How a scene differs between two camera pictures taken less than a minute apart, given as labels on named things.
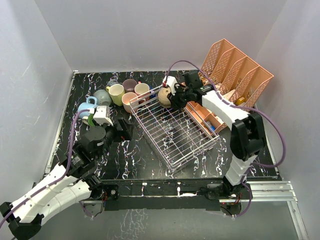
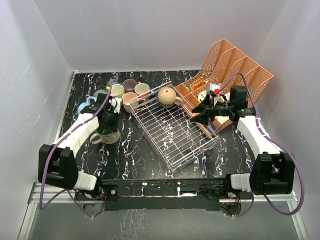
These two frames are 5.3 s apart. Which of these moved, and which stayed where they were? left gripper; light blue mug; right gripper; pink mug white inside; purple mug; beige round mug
Moved: right gripper; left gripper
Stayed: purple mug; beige round mug; light blue mug; pink mug white inside
